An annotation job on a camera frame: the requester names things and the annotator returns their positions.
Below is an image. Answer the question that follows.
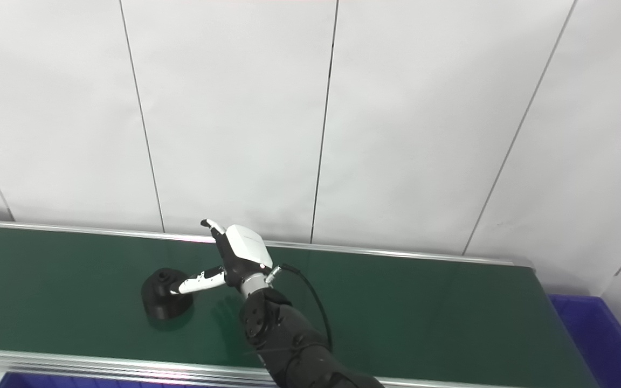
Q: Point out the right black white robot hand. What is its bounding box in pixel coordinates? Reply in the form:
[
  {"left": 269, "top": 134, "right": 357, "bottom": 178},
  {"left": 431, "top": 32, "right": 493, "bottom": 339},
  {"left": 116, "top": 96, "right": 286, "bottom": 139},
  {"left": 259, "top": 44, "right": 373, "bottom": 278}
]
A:
[{"left": 169, "top": 218, "right": 274, "bottom": 297}]

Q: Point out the black flanged hub part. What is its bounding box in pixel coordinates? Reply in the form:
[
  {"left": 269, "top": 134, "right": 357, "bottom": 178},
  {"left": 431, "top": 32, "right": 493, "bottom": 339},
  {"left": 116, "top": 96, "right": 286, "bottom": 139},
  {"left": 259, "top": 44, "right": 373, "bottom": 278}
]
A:
[{"left": 141, "top": 267, "right": 196, "bottom": 322}]

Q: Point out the green conveyor belt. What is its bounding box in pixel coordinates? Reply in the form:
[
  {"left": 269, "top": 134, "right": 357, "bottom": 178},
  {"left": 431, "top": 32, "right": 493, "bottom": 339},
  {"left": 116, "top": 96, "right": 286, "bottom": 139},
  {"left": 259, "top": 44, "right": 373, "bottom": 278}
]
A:
[{"left": 0, "top": 218, "right": 600, "bottom": 388}]

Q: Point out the blue bin holding white parts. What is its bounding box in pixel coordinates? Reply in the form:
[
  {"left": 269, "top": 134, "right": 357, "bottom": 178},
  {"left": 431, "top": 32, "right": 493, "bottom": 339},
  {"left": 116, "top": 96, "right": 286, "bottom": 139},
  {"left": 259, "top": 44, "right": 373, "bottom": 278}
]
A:
[{"left": 0, "top": 372, "right": 260, "bottom": 388}]

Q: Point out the empty blue bin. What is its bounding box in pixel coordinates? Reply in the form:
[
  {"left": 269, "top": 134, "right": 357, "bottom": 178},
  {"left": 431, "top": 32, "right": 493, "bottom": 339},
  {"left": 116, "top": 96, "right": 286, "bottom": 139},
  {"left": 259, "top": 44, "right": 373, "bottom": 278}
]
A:
[{"left": 547, "top": 294, "right": 621, "bottom": 388}]

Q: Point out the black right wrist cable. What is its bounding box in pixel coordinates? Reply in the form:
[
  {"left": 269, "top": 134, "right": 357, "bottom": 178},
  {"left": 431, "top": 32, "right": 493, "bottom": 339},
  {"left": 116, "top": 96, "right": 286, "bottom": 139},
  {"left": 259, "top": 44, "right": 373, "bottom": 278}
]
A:
[{"left": 266, "top": 262, "right": 334, "bottom": 352}]

